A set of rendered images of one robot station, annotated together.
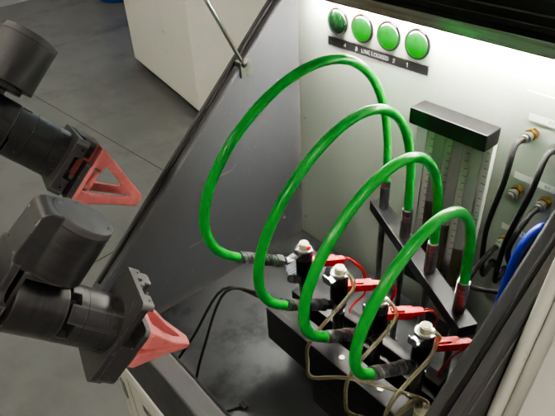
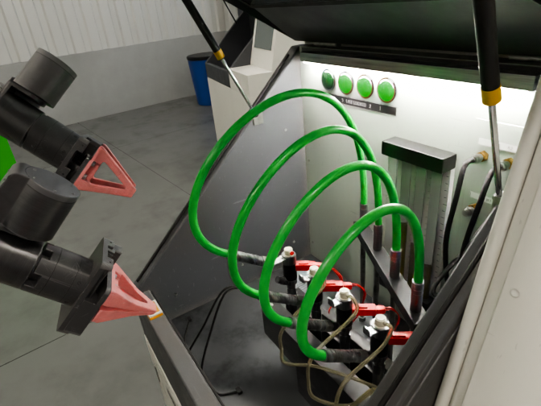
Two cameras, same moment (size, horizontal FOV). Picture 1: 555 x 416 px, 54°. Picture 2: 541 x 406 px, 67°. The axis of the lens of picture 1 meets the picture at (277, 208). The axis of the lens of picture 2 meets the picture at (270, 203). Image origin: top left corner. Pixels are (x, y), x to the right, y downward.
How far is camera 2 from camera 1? 0.17 m
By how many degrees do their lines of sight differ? 11
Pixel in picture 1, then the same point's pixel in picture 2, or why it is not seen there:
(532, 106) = (481, 131)
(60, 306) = (29, 258)
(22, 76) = (43, 88)
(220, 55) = not seen: hidden behind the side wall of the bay
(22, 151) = (39, 145)
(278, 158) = (287, 192)
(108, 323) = (73, 278)
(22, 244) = not seen: outside the picture
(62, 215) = (28, 176)
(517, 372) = (459, 362)
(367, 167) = (355, 197)
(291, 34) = not seen: hidden behind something
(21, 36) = (43, 58)
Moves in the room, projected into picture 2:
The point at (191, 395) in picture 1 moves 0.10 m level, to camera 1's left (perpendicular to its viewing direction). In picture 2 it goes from (187, 374) to (138, 372)
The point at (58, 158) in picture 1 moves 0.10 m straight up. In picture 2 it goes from (67, 153) to (41, 78)
